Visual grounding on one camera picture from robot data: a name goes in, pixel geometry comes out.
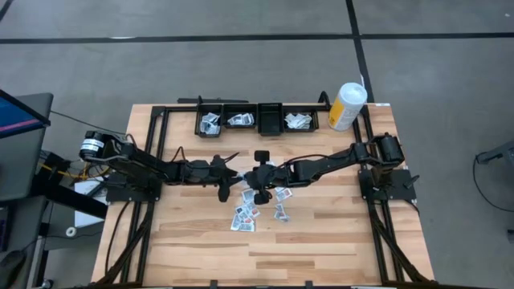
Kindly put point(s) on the small white sticker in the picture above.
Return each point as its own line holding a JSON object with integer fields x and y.
{"x": 382, "y": 104}

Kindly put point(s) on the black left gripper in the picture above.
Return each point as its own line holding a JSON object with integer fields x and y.
{"x": 213, "y": 172}

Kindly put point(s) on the monitor with blue screen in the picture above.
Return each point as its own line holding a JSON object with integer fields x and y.
{"x": 16, "y": 116}

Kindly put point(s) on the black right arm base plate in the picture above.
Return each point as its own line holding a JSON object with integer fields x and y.
{"x": 401, "y": 188}

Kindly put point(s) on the black stand beam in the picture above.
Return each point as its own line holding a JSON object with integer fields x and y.
{"x": 72, "y": 198}

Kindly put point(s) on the white tape roll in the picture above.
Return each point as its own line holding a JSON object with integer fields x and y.
{"x": 67, "y": 231}

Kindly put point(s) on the white yellow wipes canister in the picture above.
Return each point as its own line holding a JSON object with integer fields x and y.
{"x": 347, "y": 105}

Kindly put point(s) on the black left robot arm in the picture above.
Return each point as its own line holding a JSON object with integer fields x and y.
{"x": 140, "y": 160}

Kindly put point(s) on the black mesh basket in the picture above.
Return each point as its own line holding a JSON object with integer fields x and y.
{"x": 209, "y": 108}
{"x": 239, "y": 108}
{"x": 301, "y": 108}
{"x": 270, "y": 119}

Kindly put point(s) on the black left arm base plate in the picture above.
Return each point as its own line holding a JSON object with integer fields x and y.
{"x": 120, "y": 194}

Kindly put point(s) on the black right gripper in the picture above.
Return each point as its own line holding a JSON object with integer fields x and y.
{"x": 265, "y": 176}

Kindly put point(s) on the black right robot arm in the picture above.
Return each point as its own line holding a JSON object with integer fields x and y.
{"x": 333, "y": 160}

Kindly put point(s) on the small black edge bracket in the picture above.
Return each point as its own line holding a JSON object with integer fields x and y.
{"x": 213, "y": 284}
{"x": 309, "y": 284}

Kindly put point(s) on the white paper sheet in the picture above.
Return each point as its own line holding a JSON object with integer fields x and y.
{"x": 86, "y": 218}

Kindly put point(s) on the grey chair base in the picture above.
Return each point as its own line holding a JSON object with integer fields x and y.
{"x": 502, "y": 152}

